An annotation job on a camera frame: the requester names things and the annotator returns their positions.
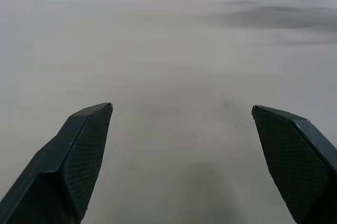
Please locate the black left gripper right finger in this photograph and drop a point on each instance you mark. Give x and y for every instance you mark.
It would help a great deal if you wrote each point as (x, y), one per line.
(297, 161)

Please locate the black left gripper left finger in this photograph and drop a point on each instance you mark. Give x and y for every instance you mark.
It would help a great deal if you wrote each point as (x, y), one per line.
(52, 171)

